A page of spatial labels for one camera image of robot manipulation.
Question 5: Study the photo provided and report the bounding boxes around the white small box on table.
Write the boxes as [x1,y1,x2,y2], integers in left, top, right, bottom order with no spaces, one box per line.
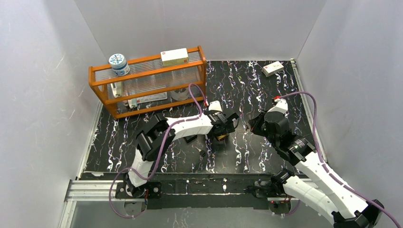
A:
[262,61,284,77]

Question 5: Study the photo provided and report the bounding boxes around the blue white round tin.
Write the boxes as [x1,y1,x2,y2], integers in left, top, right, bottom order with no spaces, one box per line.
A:
[108,53,130,76]

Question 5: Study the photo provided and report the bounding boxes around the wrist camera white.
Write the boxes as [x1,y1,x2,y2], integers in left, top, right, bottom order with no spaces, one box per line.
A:
[207,100,222,113]
[271,96,288,114]

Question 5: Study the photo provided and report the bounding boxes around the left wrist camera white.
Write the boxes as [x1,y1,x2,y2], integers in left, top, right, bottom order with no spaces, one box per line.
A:
[207,100,222,113]

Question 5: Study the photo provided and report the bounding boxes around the orange wooden shelf rack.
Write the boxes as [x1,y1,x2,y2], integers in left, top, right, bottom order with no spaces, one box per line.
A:
[88,46,207,119]

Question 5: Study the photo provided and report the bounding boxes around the purple cable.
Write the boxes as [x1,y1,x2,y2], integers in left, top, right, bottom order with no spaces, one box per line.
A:
[278,91,403,228]
[108,83,210,219]

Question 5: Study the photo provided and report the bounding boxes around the long shackle brass padlock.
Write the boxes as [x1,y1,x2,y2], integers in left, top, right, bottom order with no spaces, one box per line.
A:
[216,134,229,142]

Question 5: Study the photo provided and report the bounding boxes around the black head key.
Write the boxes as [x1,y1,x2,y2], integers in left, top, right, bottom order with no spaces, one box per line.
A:
[197,148,207,157]

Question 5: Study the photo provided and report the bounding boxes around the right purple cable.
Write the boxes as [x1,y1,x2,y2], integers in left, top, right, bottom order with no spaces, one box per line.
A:
[278,91,403,228]

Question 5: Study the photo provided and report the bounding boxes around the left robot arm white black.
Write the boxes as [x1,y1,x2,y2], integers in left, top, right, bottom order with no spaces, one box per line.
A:
[124,110,240,197]

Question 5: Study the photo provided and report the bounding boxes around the white blue item bottom shelf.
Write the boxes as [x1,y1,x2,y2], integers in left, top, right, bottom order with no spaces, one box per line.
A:
[123,98,139,108]

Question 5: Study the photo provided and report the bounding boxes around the black padlock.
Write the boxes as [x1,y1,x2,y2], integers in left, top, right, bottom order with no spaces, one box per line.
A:
[183,135,197,143]

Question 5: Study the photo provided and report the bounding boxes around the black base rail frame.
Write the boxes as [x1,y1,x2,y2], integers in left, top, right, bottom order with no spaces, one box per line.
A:
[65,173,297,210]

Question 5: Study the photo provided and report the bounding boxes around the white olive box on shelf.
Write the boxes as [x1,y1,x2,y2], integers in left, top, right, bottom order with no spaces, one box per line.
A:
[161,48,189,67]

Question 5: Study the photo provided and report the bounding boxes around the clear tape roll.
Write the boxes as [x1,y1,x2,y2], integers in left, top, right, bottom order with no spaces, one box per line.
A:
[170,88,191,101]

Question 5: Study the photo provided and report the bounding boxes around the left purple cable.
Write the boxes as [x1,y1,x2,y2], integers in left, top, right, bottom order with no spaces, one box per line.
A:
[108,83,210,219]

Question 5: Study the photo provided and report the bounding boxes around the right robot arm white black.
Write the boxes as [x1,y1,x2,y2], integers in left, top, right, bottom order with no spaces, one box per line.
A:
[249,111,383,228]

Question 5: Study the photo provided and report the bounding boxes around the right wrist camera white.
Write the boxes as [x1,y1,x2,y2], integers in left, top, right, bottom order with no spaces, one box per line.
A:
[271,96,288,114]

